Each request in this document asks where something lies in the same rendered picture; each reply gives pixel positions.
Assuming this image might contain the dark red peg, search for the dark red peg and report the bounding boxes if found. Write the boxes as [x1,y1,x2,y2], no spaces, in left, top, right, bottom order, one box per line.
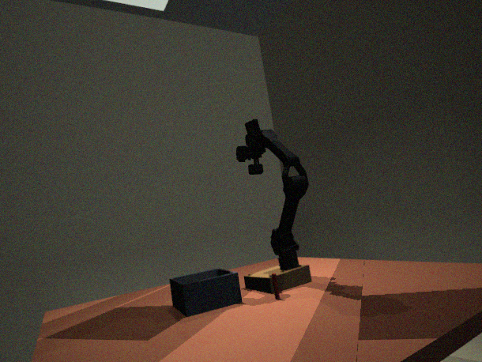
[272,273,280,300]

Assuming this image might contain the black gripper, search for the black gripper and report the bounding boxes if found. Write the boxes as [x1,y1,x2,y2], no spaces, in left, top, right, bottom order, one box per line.
[245,134,263,175]

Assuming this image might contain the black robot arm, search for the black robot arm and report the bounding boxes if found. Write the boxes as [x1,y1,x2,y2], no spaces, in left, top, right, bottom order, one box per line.
[236,119,309,270]

